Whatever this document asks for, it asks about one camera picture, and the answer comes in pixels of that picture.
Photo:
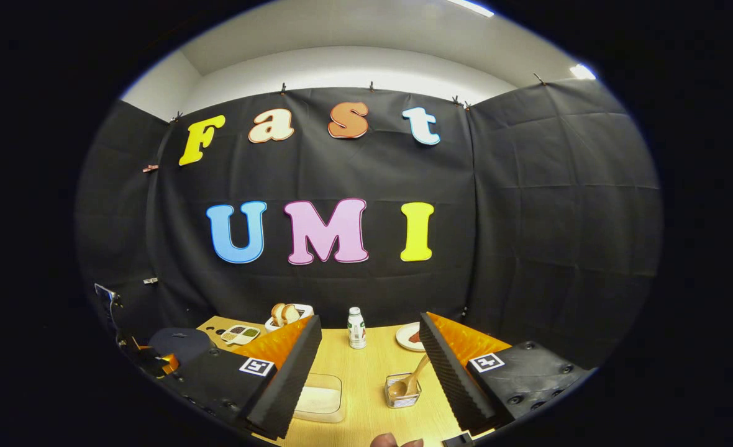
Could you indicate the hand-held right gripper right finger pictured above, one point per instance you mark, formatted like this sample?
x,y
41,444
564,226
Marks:
x,y
446,372

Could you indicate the dark rice cooker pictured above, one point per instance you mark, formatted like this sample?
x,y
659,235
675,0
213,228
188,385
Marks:
x,y
183,343

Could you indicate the divided condiment tray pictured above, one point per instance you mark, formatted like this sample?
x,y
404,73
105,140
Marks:
x,y
240,335

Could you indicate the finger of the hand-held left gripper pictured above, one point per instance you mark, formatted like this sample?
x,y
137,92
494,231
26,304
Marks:
x,y
161,363

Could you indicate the white drink bottle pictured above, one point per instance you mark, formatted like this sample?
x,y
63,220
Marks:
x,y
356,329

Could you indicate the clear box of rice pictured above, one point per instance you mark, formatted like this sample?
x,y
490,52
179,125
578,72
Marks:
x,y
320,400

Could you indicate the white toaster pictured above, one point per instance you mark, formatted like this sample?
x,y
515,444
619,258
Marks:
x,y
304,309

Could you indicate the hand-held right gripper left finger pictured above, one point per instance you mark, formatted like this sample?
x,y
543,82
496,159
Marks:
x,y
292,372

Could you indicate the long ceiling light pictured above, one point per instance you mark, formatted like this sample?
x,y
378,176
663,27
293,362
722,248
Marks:
x,y
471,7

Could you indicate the white plate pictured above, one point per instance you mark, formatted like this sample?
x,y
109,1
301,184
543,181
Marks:
x,y
402,338

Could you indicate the small ceiling light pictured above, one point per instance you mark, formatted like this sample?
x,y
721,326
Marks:
x,y
582,71

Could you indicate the red meat slice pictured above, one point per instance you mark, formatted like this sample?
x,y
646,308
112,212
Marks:
x,y
415,338

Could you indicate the wooden spoon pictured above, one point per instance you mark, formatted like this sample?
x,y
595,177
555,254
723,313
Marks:
x,y
410,382

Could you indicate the black backdrop cloth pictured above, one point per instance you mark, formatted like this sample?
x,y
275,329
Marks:
x,y
341,174

